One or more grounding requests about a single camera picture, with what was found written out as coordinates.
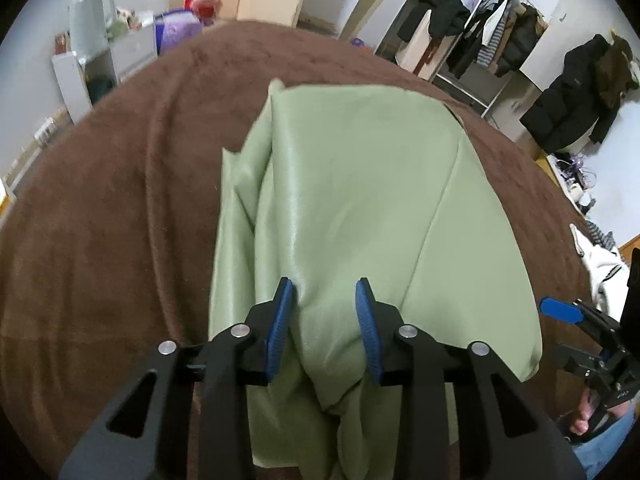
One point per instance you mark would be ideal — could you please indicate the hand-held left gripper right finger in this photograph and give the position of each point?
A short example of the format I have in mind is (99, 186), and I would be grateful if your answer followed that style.
(367, 330)

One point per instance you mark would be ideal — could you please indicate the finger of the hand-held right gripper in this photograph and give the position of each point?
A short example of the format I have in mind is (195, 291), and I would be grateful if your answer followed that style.
(560, 307)
(582, 362)

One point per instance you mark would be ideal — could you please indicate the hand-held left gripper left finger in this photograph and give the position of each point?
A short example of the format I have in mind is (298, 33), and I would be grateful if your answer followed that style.
(280, 325)

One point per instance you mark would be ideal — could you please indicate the light green leather jacket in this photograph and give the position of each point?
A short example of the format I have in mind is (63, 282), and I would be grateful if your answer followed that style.
(350, 185)

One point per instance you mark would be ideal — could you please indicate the person's right forearm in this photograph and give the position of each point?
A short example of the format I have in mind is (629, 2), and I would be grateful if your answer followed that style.
(610, 455)

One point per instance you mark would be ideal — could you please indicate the clothes rack with garments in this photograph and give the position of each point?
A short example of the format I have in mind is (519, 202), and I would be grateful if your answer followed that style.
(500, 35)

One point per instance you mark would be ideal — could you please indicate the person's right hand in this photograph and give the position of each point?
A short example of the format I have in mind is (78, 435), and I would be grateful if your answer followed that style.
(581, 420)

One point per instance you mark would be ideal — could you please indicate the white garment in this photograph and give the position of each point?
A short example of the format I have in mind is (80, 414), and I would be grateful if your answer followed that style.
(605, 270)

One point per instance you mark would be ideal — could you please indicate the brown fleece blanket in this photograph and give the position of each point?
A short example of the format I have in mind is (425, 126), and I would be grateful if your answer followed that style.
(125, 210)

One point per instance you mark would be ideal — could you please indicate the long black hooded coat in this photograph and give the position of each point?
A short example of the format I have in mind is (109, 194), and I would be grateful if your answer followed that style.
(570, 95)

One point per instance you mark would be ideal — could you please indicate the wooden chair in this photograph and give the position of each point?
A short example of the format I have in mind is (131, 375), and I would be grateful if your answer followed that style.
(417, 45)

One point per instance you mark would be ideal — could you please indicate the white power strip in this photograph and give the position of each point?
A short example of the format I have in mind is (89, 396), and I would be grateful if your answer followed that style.
(44, 130)

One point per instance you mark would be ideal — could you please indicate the white bedside cabinet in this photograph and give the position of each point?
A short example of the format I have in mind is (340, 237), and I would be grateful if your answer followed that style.
(135, 50)

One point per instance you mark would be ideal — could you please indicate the purple shopping bag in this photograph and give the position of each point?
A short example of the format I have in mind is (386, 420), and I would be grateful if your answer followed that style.
(177, 30)

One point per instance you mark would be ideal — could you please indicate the black jacket on chair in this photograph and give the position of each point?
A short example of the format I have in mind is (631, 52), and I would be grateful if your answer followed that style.
(442, 10)

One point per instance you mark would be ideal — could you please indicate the red bag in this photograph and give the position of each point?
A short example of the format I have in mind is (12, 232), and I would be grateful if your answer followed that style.
(202, 6)

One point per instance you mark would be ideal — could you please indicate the pale green electric kettle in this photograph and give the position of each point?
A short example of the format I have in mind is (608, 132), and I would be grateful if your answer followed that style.
(87, 25)

